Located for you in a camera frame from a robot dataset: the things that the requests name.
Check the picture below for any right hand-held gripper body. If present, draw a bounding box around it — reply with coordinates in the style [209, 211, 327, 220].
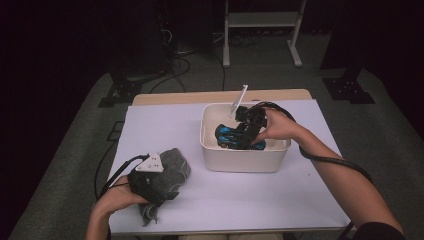
[228, 84, 270, 134]

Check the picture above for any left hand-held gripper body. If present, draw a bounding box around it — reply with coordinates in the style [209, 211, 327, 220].
[127, 152, 168, 208]

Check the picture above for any blue and black toy car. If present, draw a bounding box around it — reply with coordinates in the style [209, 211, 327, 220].
[214, 123, 267, 151]

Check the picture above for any white plastic bin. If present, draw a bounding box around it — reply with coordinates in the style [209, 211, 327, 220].
[199, 101, 292, 174]

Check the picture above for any grey fluffy cloth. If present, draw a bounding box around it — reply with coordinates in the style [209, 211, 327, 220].
[137, 147, 193, 228]

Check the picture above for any person's right hand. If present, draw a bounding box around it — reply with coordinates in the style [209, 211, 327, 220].
[253, 107, 304, 146]

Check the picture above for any person's left hand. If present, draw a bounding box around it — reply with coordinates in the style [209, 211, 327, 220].
[90, 174, 150, 219]

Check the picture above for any wooden table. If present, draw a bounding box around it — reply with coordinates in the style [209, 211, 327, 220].
[107, 88, 354, 236]

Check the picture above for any black stand base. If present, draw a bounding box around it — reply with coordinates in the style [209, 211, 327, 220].
[321, 76, 376, 105]
[97, 76, 145, 109]

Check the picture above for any white metal stand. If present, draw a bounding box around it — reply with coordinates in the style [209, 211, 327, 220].
[222, 0, 308, 69]

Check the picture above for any dark floor equipment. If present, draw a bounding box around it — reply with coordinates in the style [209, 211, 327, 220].
[109, 0, 216, 79]

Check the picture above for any person's dark clothing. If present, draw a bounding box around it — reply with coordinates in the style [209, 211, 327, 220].
[352, 221, 408, 240]

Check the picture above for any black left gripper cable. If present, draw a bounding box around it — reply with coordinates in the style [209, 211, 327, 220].
[94, 153, 151, 240]

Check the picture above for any thin black floor cable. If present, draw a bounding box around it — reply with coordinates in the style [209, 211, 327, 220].
[93, 139, 119, 201]

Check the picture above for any black floor frame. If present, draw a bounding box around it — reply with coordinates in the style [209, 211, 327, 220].
[106, 120, 126, 142]

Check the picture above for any black floor cable bundle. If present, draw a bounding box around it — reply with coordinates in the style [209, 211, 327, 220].
[148, 54, 193, 94]

